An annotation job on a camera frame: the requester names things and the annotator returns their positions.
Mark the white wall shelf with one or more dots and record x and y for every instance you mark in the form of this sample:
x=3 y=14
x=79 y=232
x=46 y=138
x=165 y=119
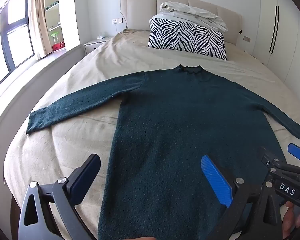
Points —
x=53 y=12

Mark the wide wall socket panel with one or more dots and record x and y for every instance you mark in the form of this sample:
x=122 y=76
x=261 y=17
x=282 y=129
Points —
x=117 y=21

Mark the white wardrobe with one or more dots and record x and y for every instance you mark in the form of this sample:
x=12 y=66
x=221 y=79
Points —
x=287 y=30

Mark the red box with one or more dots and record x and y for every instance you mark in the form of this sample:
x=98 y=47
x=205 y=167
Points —
x=58 y=46

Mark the green topped jar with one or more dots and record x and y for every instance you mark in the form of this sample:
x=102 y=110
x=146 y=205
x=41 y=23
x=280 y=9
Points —
x=55 y=38

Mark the folded white duvet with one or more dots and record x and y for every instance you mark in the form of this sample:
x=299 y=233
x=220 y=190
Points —
x=190 y=12

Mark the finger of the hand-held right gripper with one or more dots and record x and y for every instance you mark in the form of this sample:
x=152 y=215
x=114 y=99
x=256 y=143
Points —
x=297 y=152
x=271 y=162

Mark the black framed window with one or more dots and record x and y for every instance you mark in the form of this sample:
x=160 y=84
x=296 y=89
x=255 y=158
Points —
x=17 y=32

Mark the beige upholstered headboard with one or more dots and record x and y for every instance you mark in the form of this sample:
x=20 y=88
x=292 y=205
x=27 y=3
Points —
x=140 y=12

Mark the person's right hand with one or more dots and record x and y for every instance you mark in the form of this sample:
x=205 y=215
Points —
x=295 y=222

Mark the small white object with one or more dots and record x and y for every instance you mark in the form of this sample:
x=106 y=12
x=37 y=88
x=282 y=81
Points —
x=101 y=37

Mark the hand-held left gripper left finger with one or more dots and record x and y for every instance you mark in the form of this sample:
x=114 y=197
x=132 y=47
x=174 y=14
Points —
x=86 y=177

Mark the dark green knit sweater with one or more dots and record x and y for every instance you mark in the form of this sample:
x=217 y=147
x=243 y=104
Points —
x=170 y=120

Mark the small wall socket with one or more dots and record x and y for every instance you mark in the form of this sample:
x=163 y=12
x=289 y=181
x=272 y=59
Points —
x=246 y=38

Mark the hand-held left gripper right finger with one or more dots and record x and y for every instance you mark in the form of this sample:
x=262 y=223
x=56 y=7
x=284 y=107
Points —
x=216 y=180

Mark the white nightstand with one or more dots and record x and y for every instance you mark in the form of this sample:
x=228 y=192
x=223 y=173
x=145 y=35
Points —
x=92 y=45

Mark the bed with beige sheet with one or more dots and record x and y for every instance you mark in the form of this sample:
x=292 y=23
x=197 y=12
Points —
x=90 y=85

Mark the zebra print pillow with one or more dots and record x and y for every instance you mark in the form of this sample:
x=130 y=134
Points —
x=185 y=38

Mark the beige curtain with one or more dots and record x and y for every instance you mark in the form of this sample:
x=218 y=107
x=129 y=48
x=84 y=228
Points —
x=37 y=17

